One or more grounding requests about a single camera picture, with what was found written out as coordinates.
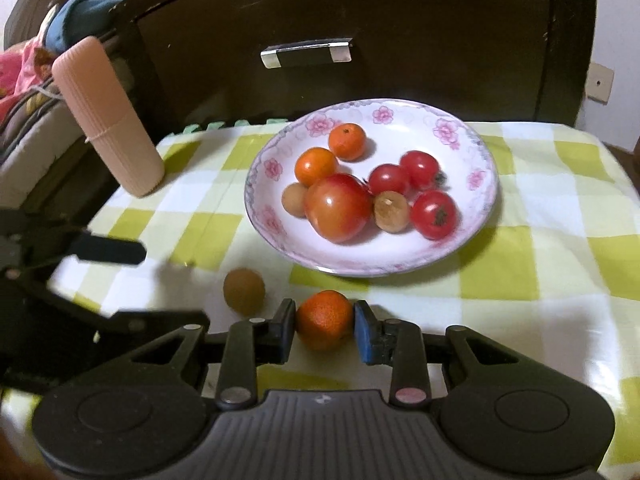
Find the pink ribbed cylindrical container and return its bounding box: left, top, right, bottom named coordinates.
left=52, top=36, right=165, bottom=197

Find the silver drawer handle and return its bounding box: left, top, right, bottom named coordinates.
left=260, top=38, right=352, bottom=70

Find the dark wooden cabinet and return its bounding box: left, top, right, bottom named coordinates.
left=114, top=0, right=597, bottom=128

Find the white cable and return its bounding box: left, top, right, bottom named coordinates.
left=29, top=84, right=66, bottom=101

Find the white floral ceramic plate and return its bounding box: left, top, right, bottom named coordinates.
left=244, top=99, right=499, bottom=278

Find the large red tomato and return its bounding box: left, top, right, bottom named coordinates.
left=304, top=174, right=373, bottom=244

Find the brown longan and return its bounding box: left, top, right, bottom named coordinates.
left=373, top=191, right=410, bottom=233
left=222, top=268, right=266, bottom=316
left=281, top=182, right=308, bottom=219

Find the red cherry tomato with stem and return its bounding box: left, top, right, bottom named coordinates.
left=410, top=190, right=459, bottom=240

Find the green white checkered tablecloth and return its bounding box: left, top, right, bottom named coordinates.
left=0, top=119, right=640, bottom=478

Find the wall power socket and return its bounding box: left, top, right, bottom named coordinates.
left=585, top=62, right=615, bottom=104

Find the blue cloth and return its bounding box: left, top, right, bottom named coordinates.
left=43, top=0, right=125, bottom=54

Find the orange mandarin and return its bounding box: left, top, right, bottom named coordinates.
left=329, top=122, right=367, bottom=162
left=296, top=290, right=355, bottom=351
left=294, top=148, right=338, bottom=188

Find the pink floral cloth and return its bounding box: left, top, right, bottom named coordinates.
left=0, top=37, right=56, bottom=122

